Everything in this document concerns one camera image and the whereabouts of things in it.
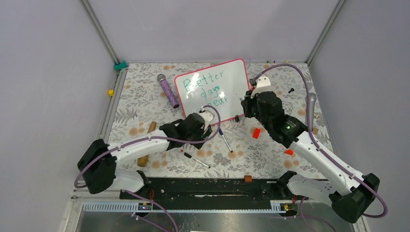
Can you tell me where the white slotted cable duct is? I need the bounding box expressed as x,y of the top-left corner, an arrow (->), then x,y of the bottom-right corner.
83,200 -> 297,215

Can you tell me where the blue capped marker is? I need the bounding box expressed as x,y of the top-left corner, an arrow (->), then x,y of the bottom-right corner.
219,129 -> 233,153

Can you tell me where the teal corner clamp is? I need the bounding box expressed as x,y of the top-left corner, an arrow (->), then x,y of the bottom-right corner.
114,61 -> 128,71

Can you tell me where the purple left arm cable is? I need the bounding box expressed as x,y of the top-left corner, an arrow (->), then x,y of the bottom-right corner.
73,105 -> 221,232

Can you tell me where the orange small block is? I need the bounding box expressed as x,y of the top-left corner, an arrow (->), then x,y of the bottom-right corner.
284,149 -> 294,156

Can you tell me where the brown small cube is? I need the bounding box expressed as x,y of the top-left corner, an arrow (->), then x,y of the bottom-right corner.
244,175 -> 253,183

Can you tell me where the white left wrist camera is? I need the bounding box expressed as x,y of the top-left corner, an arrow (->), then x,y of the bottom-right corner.
199,109 -> 214,128

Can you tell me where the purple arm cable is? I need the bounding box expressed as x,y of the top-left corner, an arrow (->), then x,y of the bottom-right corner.
251,63 -> 389,232
73,105 -> 221,232

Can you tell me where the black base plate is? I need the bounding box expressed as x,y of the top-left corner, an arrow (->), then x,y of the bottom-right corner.
137,177 -> 302,211

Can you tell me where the pink framed whiteboard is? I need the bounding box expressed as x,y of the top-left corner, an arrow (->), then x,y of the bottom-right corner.
174,58 -> 250,122

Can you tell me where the purple glitter toy microphone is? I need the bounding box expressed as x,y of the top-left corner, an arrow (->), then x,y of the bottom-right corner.
157,73 -> 179,109

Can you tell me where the wooden pestle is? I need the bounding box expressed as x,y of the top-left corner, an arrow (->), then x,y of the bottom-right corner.
137,121 -> 157,167

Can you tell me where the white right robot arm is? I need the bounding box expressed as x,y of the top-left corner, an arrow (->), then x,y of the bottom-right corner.
241,90 -> 380,223

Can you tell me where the red orange block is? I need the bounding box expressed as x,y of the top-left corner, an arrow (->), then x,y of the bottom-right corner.
252,128 -> 261,139

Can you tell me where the black capped marker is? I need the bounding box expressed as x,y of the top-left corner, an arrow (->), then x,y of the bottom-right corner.
184,152 -> 211,169

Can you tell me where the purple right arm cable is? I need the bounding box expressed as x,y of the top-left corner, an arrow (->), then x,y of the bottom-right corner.
251,63 -> 389,232

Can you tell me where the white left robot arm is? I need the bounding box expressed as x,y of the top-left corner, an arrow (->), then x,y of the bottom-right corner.
77,111 -> 214,199

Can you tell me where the silver toy microphone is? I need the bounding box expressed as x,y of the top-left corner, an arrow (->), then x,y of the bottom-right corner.
306,92 -> 317,129

